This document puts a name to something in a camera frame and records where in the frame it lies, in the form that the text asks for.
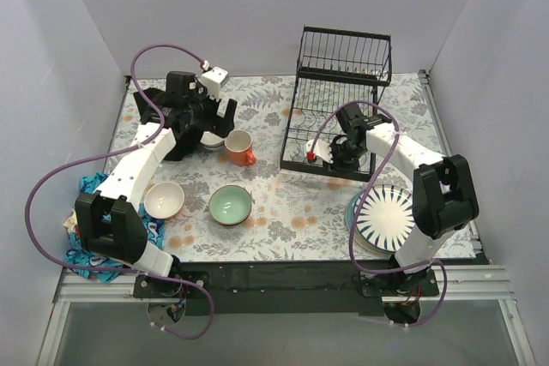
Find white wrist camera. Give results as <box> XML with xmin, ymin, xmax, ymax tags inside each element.
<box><xmin>198</xmin><ymin>60</ymin><xmax>230</xmax><ymax>100</ymax></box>
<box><xmin>305</xmin><ymin>139</ymin><xmax>334</xmax><ymax>165</ymax></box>

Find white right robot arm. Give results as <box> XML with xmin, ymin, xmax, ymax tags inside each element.
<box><xmin>327</xmin><ymin>100</ymin><xmax>480</xmax><ymax>296</ymax></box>

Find green celadon bowl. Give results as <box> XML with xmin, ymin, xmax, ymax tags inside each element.
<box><xmin>208</xmin><ymin>185</ymin><xmax>252</xmax><ymax>226</ymax></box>

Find floral table mat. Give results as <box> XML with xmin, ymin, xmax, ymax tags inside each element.
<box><xmin>101</xmin><ymin>72</ymin><xmax>478</xmax><ymax>263</ymax></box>

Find white bowl stack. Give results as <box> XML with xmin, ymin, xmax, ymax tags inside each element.
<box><xmin>200</xmin><ymin>132</ymin><xmax>225</xmax><ymax>152</ymax></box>

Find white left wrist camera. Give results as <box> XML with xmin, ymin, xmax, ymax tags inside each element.
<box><xmin>198</xmin><ymin>60</ymin><xmax>230</xmax><ymax>100</ymax></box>

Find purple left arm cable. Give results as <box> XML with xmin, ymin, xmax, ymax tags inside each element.
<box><xmin>23</xmin><ymin>43</ymin><xmax>215</xmax><ymax>340</ymax></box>

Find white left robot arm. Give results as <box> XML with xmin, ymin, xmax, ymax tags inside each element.
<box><xmin>75</xmin><ymin>67</ymin><xmax>237</xmax><ymax>297</ymax></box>

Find blue patterned cloth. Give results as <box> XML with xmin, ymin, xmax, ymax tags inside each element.
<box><xmin>63</xmin><ymin>172</ymin><xmax>166</xmax><ymax>284</ymax></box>

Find black cloth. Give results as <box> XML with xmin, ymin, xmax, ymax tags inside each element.
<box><xmin>144</xmin><ymin>87</ymin><xmax>205</xmax><ymax>161</ymax></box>

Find orange ceramic mug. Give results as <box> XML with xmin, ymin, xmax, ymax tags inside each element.
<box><xmin>224</xmin><ymin>129</ymin><xmax>256</xmax><ymax>166</ymax></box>

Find black wire dish rack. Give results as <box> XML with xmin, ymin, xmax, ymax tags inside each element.
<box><xmin>280</xmin><ymin>26</ymin><xmax>392</xmax><ymax>182</ymax></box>

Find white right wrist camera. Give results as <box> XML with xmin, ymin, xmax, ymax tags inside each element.
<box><xmin>305</xmin><ymin>139</ymin><xmax>334</xmax><ymax>165</ymax></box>

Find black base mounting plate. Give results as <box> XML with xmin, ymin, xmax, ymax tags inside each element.
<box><xmin>133</xmin><ymin>261</ymin><xmax>439</xmax><ymax>316</ymax></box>

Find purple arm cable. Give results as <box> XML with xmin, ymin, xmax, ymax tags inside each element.
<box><xmin>23</xmin><ymin>43</ymin><xmax>215</xmax><ymax>340</ymax></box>
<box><xmin>311</xmin><ymin>99</ymin><xmax>449</xmax><ymax>327</ymax></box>

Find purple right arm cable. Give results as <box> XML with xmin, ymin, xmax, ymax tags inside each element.
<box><xmin>311</xmin><ymin>99</ymin><xmax>449</xmax><ymax>327</ymax></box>

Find blue striped white plate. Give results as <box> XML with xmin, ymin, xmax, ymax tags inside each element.
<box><xmin>356</xmin><ymin>184</ymin><xmax>414</xmax><ymax>251</ymax></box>

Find cream pink bowl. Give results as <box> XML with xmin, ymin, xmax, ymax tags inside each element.
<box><xmin>143</xmin><ymin>182</ymin><xmax>185</xmax><ymax>219</ymax></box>

